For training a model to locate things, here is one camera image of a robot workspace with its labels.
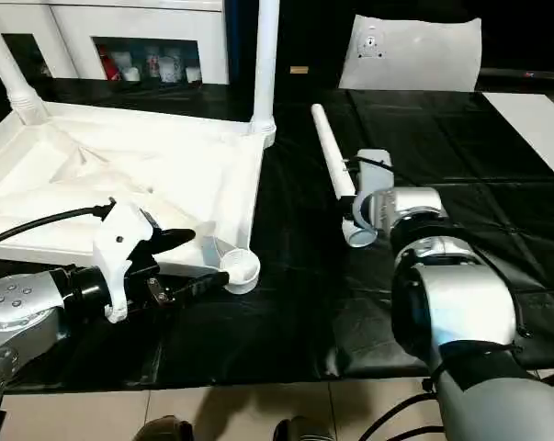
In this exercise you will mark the white plastic table leg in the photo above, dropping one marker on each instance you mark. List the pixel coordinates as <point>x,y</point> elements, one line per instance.
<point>265,59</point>
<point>10,73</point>
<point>329,147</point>

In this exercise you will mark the white plastic table top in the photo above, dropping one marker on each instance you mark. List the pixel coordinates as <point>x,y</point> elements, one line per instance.
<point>120,151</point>

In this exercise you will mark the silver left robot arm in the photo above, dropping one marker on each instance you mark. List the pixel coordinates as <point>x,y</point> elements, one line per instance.
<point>19,303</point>

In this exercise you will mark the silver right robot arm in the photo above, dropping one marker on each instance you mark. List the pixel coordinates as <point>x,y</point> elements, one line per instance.
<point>455,298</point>

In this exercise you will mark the black work mat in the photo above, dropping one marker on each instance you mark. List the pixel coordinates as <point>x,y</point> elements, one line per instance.
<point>465,147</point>

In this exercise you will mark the black box with gold label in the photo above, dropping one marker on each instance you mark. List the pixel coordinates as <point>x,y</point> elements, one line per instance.
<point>313,37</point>

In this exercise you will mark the dark robot left foot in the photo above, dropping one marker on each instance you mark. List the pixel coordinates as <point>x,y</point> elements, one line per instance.
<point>171,429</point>

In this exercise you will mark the dark robot foot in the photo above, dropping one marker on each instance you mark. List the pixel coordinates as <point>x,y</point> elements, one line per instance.
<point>304,429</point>
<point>171,429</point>

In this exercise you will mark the dark robot right foot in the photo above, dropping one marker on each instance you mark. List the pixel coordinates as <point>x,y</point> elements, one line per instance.
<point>304,429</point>

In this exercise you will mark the white flat board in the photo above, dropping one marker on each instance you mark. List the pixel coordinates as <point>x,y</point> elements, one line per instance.
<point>534,133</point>

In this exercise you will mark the red bottle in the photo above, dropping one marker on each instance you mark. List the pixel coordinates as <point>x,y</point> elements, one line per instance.
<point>106,64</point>

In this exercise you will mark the white glass-door cabinet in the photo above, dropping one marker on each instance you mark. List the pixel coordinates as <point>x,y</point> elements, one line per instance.
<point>143,18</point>

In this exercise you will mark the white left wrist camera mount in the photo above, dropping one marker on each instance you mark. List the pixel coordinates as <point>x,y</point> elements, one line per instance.
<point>116,239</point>

